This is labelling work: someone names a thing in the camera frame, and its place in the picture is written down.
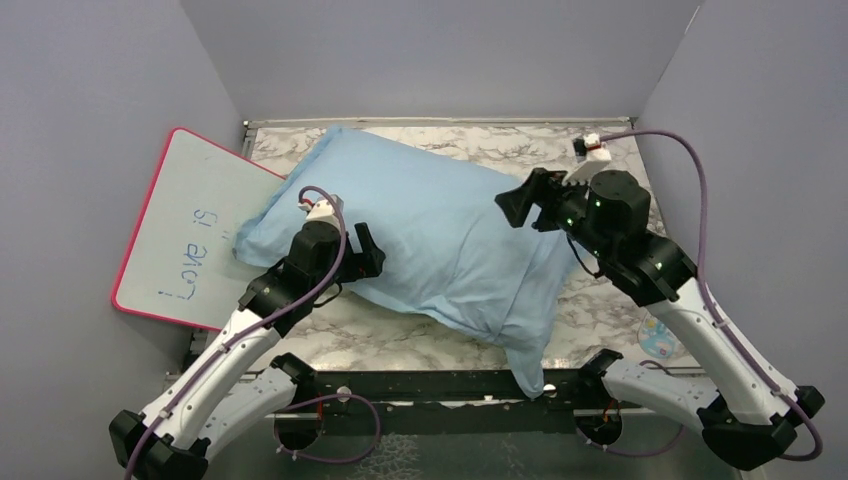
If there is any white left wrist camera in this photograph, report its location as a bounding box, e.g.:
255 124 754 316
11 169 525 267
298 194 346 233

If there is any pink framed whiteboard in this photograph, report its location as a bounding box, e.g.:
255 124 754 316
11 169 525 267
111 128 283 330

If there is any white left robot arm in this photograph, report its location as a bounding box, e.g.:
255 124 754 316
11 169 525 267
109 220 385 479

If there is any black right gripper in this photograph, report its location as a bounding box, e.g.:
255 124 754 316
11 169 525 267
494 166 613 262

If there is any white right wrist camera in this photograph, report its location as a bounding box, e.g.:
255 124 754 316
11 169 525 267
562 133 612 186

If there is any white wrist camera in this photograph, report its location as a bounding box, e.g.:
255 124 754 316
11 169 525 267
298 194 346 233
562 133 612 186

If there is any small blue white packet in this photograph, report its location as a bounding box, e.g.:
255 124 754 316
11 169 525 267
637 313 679 360

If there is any light blue pillowcase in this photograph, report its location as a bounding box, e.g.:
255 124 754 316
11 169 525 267
233 127 577 398

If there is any aluminium table edge frame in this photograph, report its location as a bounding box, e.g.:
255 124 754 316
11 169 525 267
243 116 638 132

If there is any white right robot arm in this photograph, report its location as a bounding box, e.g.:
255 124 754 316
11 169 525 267
495 168 824 471

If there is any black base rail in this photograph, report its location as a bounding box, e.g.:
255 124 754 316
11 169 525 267
251 367 624 439

